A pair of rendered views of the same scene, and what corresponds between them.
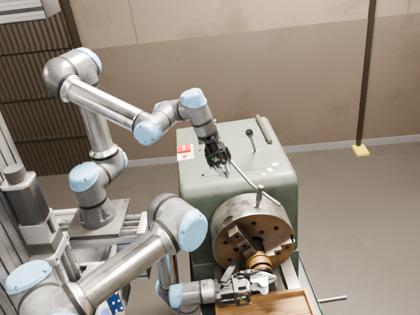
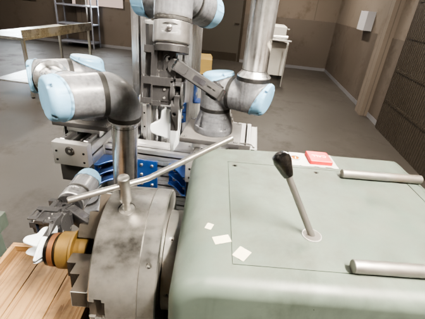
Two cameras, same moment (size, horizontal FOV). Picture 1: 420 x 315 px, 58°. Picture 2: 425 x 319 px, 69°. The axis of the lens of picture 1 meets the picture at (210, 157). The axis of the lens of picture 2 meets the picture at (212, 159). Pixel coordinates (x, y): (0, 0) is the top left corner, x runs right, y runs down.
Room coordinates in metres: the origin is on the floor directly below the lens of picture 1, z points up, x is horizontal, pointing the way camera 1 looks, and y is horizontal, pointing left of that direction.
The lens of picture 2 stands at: (1.25, -0.65, 1.62)
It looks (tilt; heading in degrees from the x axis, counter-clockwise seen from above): 28 degrees down; 90
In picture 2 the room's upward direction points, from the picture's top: 5 degrees clockwise
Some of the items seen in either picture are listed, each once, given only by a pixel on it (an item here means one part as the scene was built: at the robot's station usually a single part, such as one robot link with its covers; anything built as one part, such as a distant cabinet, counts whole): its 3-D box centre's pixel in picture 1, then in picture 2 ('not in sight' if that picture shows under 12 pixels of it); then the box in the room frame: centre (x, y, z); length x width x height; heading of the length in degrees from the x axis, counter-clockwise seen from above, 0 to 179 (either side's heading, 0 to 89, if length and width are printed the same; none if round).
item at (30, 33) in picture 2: not in sight; (46, 54); (-1.84, 4.87, 0.50); 1.93 x 0.73 x 0.99; 83
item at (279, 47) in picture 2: not in sight; (274, 50); (2.49, 7.38, 0.59); 2.40 x 0.60 x 1.18; 85
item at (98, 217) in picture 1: (94, 207); (214, 118); (1.24, 0.49, 1.21); 0.15 x 0.15 x 0.10
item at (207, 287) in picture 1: (209, 290); (73, 199); (0.86, 0.06, 1.08); 0.08 x 0.05 x 0.08; 1
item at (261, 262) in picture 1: (259, 266); (70, 249); (0.94, -0.12, 1.08); 0.09 x 0.09 x 0.09; 2
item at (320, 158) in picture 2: (184, 149); (318, 159); (1.53, 0.11, 1.26); 0.06 x 0.06 x 0.02; 1
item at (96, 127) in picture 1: (94, 120); (259, 32); (1.36, 0.43, 1.54); 0.15 x 0.12 x 0.55; 152
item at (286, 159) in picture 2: (249, 134); (283, 164); (1.37, -0.17, 1.38); 0.04 x 0.03 x 0.05; 1
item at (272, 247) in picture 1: (279, 245); (88, 281); (1.02, -0.21, 1.09); 0.12 x 0.11 x 0.05; 91
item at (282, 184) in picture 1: (232, 183); (302, 267); (1.49, -0.09, 1.06); 0.59 x 0.48 x 0.39; 1
